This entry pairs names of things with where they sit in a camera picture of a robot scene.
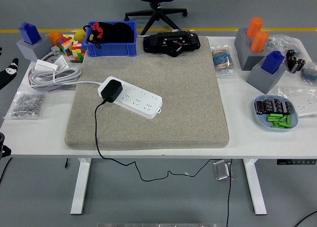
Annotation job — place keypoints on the dark printed capacitor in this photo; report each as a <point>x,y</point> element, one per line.
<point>267,106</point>
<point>277,105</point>
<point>259,108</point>
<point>286,108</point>

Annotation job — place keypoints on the yellow ball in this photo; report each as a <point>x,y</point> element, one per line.
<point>79,35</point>

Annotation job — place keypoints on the grey-brown mat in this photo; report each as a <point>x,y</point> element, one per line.
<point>173,108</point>

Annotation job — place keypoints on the orange plastic cylinder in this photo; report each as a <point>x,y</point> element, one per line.
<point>254,27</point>
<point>259,41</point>

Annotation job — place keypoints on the multicolour puzzle cube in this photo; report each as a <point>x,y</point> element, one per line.
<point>65,45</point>
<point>78,50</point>

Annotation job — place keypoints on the black pouch red trim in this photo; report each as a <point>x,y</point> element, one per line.
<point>97,30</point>

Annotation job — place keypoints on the pale blue plate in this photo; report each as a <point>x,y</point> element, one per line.
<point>260,121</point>

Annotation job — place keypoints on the clear bag of screws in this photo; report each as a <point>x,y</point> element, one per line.
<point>27,105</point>

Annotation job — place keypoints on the blue plastic bin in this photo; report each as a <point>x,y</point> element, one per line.
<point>109,50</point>

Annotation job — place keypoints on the small dark flat stick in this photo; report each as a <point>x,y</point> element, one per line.
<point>76,61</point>

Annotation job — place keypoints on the black electronic device housing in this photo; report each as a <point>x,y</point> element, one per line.
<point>156,42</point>

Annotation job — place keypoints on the grey two-hole block holder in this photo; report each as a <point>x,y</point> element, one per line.
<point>242,48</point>

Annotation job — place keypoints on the white table leg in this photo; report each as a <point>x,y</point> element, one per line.
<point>255,187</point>
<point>80,187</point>

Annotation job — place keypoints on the green cylindrical battery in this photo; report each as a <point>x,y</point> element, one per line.
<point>283,119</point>
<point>277,127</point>
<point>275,116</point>
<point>273,119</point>
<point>288,121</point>
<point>285,126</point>

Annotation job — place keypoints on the black desk control panel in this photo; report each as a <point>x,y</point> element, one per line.
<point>297,162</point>

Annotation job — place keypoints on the white wall socket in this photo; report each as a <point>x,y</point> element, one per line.
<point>304,108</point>

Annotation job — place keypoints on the bag of blue resistors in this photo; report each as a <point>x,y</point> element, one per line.
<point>309,73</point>

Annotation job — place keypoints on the black office chair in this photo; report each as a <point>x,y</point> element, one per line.
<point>156,14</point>

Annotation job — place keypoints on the black plug adapter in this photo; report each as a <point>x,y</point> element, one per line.
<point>111,89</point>

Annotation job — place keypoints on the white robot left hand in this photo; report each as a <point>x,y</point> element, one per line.
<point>7,75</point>

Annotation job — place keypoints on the clear bag of resistors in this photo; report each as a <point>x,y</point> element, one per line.
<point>223,60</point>

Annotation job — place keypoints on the clear socket bag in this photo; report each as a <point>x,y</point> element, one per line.
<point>287,92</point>

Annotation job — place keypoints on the crumpled clear plastic bag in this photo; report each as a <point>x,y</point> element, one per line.
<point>282,41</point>

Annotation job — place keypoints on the orange plastic cup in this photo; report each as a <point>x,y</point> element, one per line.
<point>55,37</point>

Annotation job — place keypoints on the black round pouch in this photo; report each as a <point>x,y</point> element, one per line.
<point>123,32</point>

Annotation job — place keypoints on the white power strip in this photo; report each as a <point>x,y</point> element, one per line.
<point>143,101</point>

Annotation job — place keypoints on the white flat box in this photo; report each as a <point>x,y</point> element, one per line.
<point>45,65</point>

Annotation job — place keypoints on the blue plastic block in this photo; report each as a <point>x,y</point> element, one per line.
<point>272,62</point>
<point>29,34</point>

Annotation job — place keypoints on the white square box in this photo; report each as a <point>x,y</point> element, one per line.
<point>61,62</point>

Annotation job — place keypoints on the clear metal under-table bracket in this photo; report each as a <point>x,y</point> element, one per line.
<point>221,170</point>

